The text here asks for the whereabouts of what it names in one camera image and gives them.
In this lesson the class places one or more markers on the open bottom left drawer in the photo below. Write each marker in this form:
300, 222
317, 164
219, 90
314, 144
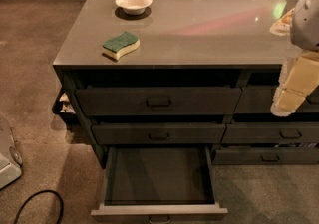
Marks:
158, 185

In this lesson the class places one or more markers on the white bowl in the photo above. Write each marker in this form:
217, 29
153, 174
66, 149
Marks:
134, 7

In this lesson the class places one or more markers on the black bin with items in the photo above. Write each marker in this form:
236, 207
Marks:
63, 109

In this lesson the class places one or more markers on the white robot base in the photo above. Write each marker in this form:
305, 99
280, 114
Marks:
10, 159

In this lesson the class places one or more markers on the top left drawer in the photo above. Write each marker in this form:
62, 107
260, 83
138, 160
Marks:
158, 101

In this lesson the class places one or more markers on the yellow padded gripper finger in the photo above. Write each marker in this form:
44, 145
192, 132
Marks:
282, 26
299, 77

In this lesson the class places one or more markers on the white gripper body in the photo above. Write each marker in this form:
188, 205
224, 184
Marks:
306, 24

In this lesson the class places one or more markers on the grey drawer cabinet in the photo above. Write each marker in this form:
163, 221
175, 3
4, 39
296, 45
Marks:
183, 43

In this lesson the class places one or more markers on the green and yellow sponge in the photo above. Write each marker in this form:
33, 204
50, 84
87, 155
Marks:
121, 45

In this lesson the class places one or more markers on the bottom right drawer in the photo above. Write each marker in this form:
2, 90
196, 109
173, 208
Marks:
265, 156

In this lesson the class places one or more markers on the top right drawer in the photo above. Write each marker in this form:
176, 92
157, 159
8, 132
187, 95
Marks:
258, 99

